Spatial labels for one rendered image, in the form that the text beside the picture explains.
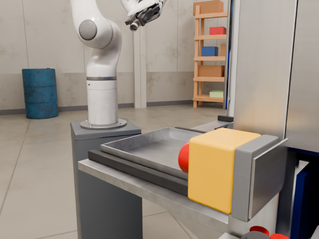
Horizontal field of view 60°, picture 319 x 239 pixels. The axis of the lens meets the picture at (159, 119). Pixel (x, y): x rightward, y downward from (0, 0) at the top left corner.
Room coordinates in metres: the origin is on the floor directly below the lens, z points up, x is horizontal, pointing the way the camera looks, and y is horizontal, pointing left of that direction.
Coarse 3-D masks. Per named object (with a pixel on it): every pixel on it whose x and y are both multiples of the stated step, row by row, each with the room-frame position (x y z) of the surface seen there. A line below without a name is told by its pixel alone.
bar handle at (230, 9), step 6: (228, 0) 1.37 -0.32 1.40; (228, 6) 1.37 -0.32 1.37; (228, 12) 1.37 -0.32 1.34; (228, 18) 1.37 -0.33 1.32; (228, 24) 1.37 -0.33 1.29; (228, 30) 1.37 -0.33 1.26; (228, 36) 1.37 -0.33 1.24; (228, 42) 1.37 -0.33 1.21; (228, 48) 1.37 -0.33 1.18; (228, 54) 1.37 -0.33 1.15; (228, 60) 1.37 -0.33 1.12; (228, 66) 1.37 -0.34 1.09; (228, 72) 1.37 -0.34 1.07; (228, 78) 1.37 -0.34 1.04; (228, 84) 1.37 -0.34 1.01; (228, 90) 1.37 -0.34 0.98; (228, 96) 1.37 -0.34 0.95
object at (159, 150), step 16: (112, 144) 0.67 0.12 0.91; (128, 144) 0.71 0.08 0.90; (144, 144) 0.75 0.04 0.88; (160, 144) 0.76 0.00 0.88; (176, 144) 0.76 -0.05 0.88; (128, 160) 0.58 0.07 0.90; (144, 160) 0.54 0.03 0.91; (160, 160) 0.63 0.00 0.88; (176, 160) 0.63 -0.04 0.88; (176, 176) 0.49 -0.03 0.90
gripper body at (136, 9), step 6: (144, 0) 0.96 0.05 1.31; (150, 0) 0.92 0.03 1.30; (156, 0) 0.91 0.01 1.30; (138, 6) 0.93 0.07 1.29; (144, 6) 0.89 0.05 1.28; (150, 6) 0.89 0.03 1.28; (132, 12) 0.91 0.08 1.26; (138, 12) 0.91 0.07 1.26; (156, 12) 0.94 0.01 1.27; (150, 18) 0.91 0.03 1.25; (156, 18) 0.90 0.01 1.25
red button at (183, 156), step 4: (184, 144) 0.32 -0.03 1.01; (188, 144) 0.32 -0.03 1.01; (184, 148) 0.31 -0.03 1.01; (188, 148) 0.31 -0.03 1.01; (180, 152) 0.31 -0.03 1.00; (184, 152) 0.31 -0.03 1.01; (188, 152) 0.31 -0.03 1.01; (180, 156) 0.31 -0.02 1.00; (184, 156) 0.31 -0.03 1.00; (180, 160) 0.31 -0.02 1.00; (184, 160) 0.31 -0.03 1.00; (180, 164) 0.31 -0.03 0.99; (184, 164) 0.31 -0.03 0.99; (180, 168) 0.32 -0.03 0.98; (184, 168) 0.31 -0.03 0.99; (184, 172) 0.32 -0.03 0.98
